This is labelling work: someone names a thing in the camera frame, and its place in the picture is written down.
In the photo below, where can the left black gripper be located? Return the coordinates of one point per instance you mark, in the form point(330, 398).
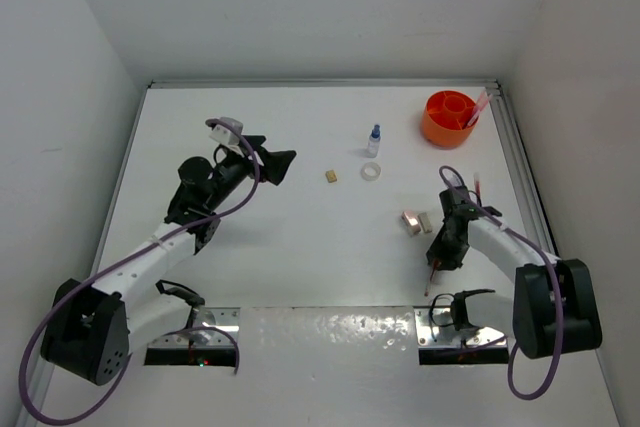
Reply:
point(273, 162)

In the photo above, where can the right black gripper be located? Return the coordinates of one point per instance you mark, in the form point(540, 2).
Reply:
point(448, 261)

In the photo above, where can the red gel pen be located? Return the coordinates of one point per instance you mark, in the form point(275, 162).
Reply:
point(431, 279)

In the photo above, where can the red pink barrel pen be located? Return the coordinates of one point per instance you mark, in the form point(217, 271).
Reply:
point(475, 114)

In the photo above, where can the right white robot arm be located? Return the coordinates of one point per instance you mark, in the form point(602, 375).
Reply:
point(550, 294)

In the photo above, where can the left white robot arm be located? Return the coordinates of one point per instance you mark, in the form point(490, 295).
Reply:
point(96, 324)

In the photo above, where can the beige staple box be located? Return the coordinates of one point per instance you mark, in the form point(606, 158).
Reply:
point(425, 223)

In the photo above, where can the pink white stapler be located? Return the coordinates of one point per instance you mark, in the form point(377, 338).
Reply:
point(411, 222)

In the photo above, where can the tan eraser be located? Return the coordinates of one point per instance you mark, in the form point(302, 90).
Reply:
point(331, 176)

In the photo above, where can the red clear cap pen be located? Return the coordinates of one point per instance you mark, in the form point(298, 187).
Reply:
point(477, 187)

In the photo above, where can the clear tape roll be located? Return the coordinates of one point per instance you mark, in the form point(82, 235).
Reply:
point(370, 171)

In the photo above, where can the blue cap spray bottle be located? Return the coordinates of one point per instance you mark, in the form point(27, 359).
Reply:
point(374, 141)

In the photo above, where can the orange round pen holder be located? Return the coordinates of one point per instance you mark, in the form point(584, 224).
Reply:
point(445, 117)

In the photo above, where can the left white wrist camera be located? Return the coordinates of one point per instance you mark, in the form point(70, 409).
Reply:
point(225, 131)

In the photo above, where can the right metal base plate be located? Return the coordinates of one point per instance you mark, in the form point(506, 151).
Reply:
point(435, 330)

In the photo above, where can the metal base plate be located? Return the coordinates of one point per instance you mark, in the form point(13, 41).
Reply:
point(224, 319)
point(435, 330)

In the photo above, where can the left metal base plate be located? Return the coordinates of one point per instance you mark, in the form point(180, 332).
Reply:
point(224, 319)

